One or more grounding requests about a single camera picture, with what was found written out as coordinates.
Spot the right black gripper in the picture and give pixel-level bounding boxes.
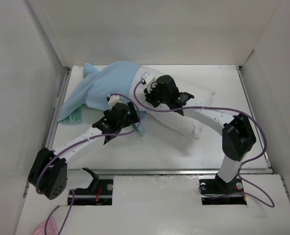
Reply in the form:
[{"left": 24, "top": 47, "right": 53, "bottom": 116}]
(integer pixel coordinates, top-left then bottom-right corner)
[{"left": 143, "top": 82, "right": 169, "bottom": 108}]

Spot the white pillow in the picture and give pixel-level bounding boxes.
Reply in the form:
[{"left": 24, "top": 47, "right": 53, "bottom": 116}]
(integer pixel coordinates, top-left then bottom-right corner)
[{"left": 129, "top": 66, "right": 213, "bottom": 139}]

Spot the blue pillowcase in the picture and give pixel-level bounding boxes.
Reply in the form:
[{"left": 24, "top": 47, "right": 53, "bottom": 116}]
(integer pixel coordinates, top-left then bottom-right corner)
[{"left": 58, "top": 61, "right": 141, "bottom": 122}]

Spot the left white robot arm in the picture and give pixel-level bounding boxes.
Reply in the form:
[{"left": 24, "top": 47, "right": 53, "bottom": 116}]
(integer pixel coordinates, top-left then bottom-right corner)
[{"left": 28, "top": 101, "right": 140, "bottom": 200}]

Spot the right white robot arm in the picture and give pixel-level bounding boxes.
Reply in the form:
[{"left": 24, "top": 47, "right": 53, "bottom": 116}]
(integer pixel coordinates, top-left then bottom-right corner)
[{"left": 141, "top": 72, "right": 256, "bottom": 193}]

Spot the pink cloth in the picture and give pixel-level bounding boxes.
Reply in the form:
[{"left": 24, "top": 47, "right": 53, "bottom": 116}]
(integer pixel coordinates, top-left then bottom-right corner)
[{"left": 33, "top": 217, "right": 58, "bottom": 235}]

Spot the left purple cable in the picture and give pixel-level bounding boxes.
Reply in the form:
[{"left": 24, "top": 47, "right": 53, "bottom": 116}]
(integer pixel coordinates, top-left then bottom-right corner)
[{"left": 35, "top": 93, "right": 142, "bottom": 235}]

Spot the purple cable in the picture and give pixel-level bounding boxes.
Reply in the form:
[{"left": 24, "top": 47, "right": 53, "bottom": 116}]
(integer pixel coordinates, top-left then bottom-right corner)
[
  {"left": 35, "top": 93, "right": 142, "bottom": 235},
  {"left": 134, "top": 79, "right": 275, "bottom": 208}
]

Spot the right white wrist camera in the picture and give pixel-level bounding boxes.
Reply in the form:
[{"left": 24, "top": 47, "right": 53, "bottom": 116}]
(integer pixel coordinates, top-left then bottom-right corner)
[{"left": 140, "top": 72, "right": 156, "bottom": 94}]

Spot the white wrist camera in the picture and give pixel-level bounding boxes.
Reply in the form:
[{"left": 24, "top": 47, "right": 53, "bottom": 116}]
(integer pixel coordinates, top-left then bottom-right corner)
[
  {"left": 140, "top": 72, "right": 156, "bottom": 94},
  {"left": 107, "top": 95, "right": 122, "bottom": 109}
]

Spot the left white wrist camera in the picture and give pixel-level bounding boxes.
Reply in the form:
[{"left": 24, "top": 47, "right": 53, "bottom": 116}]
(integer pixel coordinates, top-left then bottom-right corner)
[{"left": 107, "top": 95, "right": 122, "bottom": 109}]

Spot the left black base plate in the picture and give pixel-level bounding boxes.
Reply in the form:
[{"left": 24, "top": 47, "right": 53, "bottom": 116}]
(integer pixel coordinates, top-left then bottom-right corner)
[{"left": 66, "top": 168, "right": 114, "bottom": 206}]

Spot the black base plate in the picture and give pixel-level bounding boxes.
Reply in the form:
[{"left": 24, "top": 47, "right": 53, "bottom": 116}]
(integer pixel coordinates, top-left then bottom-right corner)
[
  {"left": 66, "top": 168, "right": 114, "bottom": 206},
  {"left": 199, "top": 178, "right": 247, "bottom": 206}
]

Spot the aluminium front rail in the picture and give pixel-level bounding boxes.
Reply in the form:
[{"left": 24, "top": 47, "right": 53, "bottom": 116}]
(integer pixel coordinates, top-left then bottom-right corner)
[{"left": 41, "top": 168, "right": 274, "bottom": 176}]

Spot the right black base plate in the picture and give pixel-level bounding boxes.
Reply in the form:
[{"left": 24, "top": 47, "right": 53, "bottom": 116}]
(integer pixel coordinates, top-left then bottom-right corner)
[{"left": 199, "top": 178, "right": 247, "bottom": 206}]

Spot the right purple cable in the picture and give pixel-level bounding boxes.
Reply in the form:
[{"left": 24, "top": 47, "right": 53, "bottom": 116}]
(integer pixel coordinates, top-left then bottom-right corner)
[{"left": 134, "top": 79, "right": 275, "bottom": 208}]

